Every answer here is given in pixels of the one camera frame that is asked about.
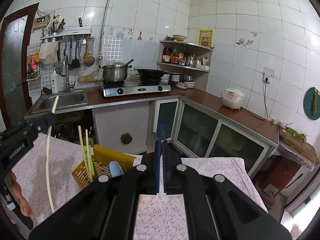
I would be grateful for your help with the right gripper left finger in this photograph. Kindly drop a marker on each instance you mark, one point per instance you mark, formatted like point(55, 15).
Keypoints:
point(105, 210)

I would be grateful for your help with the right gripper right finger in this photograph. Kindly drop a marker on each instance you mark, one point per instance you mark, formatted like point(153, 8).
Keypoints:
point(215, 208)

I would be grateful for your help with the cream chopstick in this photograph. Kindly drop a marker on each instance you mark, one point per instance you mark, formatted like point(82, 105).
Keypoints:
point(84, 155)
point(47, 158)

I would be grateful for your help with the person left hand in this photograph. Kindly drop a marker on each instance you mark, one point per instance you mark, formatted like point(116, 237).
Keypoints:
point(17, 192)

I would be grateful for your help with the light blue spoon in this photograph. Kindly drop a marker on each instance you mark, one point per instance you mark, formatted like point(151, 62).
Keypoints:
point(115, 169)

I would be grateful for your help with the pink floral tablecloth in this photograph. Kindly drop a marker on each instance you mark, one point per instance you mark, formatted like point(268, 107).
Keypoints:
point(159, 216)

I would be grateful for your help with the yellow perforated utensil holder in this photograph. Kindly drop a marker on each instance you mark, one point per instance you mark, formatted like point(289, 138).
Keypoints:
point(101, 159)

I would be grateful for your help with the cream chopstick in holder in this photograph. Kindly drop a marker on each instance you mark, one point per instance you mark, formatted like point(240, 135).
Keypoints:
point(84, 155)

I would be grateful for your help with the green chopstick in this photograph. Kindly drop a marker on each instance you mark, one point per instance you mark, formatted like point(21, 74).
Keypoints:
point(88, 156)

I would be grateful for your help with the white soap bottle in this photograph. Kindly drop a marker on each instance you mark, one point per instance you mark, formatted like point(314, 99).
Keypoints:
point(55, 82)

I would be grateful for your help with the glass door cabinet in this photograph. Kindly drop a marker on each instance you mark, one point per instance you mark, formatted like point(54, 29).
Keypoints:
point(197, 131)

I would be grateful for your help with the chrome faucet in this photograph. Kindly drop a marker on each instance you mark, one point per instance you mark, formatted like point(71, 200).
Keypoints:
point(65, 73)

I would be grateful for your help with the wooden cutting board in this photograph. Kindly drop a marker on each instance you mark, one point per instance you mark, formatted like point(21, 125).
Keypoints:
point(298, 142)

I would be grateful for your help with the gas stove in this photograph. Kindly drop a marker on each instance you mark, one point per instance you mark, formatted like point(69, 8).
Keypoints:
point(122, 88)

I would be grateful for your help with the white rice cooker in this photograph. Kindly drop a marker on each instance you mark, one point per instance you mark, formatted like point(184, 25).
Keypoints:
point(233, 98)

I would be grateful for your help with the stainless steel pot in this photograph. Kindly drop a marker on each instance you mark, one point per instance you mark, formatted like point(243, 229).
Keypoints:
point(116, 71)

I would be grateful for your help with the black wok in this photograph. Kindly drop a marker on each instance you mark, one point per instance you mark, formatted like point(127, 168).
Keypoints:
point(152, 74)

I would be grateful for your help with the teal round board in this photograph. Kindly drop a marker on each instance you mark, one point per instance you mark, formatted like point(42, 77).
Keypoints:
point(311, 103)

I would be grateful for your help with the corner shelf unit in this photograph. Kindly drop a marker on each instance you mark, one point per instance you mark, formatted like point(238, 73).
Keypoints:
point(187, 59)

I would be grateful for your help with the wall utensil rack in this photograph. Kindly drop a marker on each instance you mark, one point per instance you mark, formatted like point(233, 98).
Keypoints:
point(65, 32)

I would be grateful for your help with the wall power socket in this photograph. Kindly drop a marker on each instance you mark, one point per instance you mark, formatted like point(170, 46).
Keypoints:
point(268, 74)

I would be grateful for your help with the yellow wall calendar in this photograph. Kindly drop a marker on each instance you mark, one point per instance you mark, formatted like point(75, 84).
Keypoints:
point(205, 38)

